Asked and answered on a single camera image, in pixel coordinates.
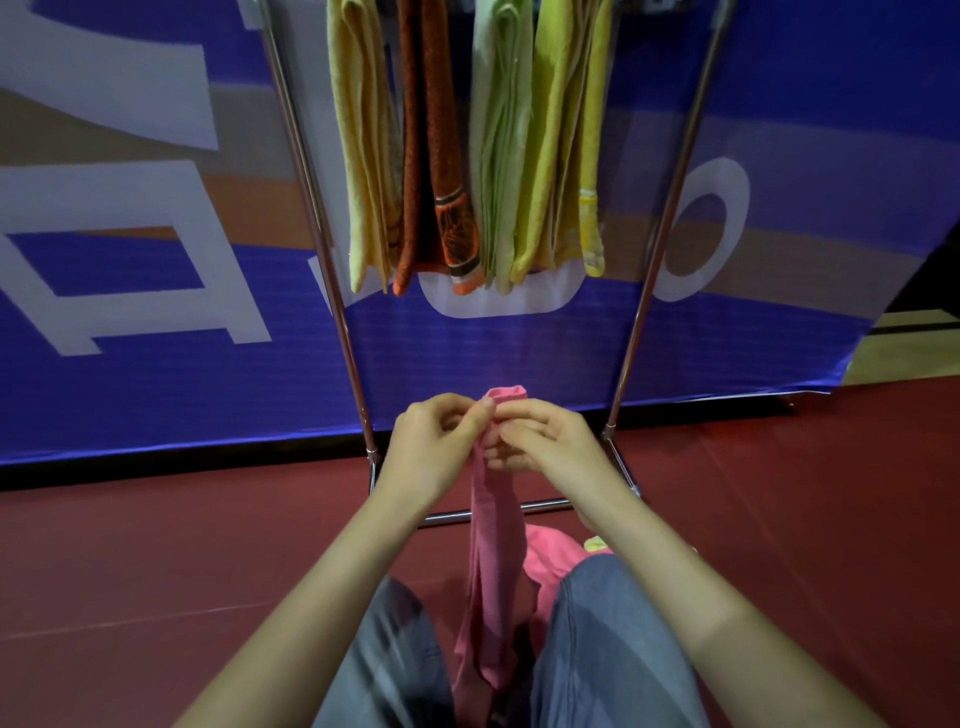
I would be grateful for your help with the pale yellow striped towel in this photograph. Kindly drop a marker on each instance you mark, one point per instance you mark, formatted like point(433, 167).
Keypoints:
point(364, 135)

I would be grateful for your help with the pink towel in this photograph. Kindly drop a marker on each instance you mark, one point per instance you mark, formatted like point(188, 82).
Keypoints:
point(495, 547)

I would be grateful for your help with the pale yellow-green towel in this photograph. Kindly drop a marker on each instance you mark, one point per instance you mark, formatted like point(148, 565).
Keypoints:
point(594, 544)

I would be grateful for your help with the blue printed banner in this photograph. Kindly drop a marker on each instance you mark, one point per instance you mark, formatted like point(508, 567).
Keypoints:
point(825, 75)

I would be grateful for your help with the person's right forearm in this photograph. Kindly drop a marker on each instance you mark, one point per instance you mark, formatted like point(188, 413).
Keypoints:
point(712, 622)

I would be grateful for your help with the person's right hand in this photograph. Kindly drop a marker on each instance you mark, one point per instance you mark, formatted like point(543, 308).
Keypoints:
point(559, 450)

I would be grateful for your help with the light green towel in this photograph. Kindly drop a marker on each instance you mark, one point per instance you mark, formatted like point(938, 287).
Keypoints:
point(499, 135)

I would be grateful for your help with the bright yellow towel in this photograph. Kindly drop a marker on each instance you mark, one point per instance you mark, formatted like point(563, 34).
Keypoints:
point(562, 127)

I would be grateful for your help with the person's left forearm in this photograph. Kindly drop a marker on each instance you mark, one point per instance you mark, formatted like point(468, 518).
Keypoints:
point(300, 622)

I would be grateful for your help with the chrome metal rack frame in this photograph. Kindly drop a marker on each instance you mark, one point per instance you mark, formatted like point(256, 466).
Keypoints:
point(315, 210)

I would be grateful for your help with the person's left hand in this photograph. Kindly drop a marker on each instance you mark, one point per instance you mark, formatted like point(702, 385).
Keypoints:
point(431, 450)

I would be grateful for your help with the orange towel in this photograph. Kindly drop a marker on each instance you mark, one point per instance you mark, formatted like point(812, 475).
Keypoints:
point(435, 150)

